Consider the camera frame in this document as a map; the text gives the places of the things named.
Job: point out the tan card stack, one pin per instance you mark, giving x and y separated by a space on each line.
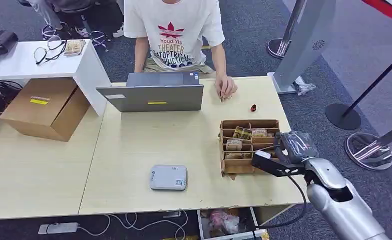
234 145

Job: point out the red barrier belt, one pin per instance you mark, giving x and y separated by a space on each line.
386 10

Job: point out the person's left hand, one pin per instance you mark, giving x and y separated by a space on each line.
226 86

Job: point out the grey laptop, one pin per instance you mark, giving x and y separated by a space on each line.
156 97

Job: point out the wooden card box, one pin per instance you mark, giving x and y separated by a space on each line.
237 167

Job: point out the printed card with pale face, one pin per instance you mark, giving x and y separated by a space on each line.
259 132

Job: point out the grey kiosk stand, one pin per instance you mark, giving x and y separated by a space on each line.
302 49

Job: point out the white power strip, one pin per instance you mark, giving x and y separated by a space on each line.
58 228

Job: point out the chrome stanchion with flat base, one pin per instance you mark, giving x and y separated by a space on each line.
278 48

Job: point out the pink plastic bag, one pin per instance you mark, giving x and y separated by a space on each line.
223 221

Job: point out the person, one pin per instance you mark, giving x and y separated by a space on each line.
66 13
176 36

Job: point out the white side table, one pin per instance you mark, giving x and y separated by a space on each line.
20 63

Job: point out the pale wrist camera, black bracket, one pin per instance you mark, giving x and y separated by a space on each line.
268 165

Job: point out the black-framed glasses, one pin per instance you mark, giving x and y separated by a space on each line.
40 54

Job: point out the black stanchion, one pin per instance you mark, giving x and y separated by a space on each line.
342 116

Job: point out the printed card with dark face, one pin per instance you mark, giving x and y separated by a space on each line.
242 133

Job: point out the card stack with brown print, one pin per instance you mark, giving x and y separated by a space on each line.
74 47

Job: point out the chrome stanchion with mirrored base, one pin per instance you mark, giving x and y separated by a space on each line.
368 151

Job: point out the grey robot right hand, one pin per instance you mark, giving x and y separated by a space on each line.
297 145

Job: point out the small red object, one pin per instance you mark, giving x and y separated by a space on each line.
253 108

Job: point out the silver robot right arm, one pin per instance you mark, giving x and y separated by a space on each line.
341 202

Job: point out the grey card reader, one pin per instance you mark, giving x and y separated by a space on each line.
168 178

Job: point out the clear plastic wrap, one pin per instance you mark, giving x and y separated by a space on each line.
304 86

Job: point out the brown cardboard box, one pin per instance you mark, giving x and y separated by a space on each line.
40 109

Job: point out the white storage bin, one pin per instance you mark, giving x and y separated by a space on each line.
200 225

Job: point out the chrome chair base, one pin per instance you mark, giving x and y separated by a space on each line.
98 38

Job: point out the black bag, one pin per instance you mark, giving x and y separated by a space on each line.
1 41

